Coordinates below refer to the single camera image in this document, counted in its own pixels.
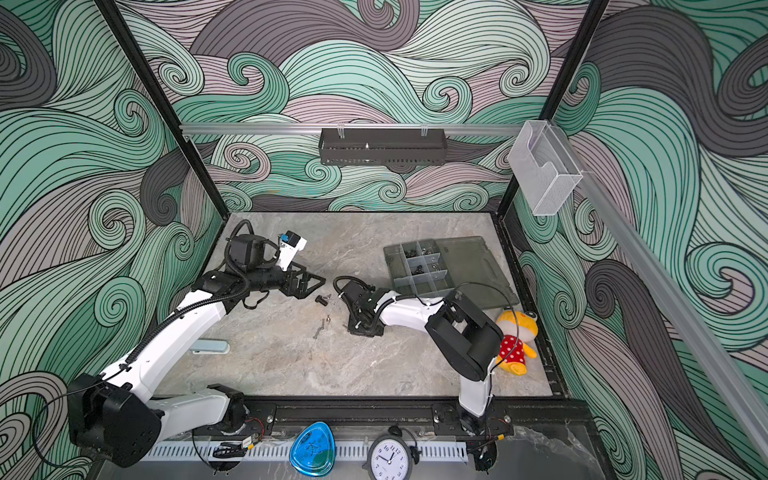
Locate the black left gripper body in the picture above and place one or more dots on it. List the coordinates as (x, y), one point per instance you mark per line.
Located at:
(286, 286)

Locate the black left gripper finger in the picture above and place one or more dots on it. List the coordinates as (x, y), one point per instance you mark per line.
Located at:
(302, 291)
(308, 277)

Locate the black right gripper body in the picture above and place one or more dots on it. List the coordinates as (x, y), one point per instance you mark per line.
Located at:
(357, 325)

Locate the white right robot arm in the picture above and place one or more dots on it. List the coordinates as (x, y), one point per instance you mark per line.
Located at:
(465, 336)

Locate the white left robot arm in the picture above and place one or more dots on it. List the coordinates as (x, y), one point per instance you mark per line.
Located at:
(114, 413)

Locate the pale green small object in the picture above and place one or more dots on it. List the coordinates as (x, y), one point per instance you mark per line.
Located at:
(210, 347)

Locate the yellow red plush toy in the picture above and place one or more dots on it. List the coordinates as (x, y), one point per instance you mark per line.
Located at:
(519, 332)

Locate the small analog alarm clock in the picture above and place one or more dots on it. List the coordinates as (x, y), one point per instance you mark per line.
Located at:
(393, 455)

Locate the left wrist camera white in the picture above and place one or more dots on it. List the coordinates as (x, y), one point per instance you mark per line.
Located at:
(289, 244)

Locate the black wall shelf tray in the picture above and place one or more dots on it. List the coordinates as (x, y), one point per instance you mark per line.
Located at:
(382, 147)

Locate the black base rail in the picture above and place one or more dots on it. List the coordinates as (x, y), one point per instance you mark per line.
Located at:
(439, 415)

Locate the clear acrylic wall holder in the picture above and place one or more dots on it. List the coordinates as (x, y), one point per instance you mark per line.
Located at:
(544, 163)

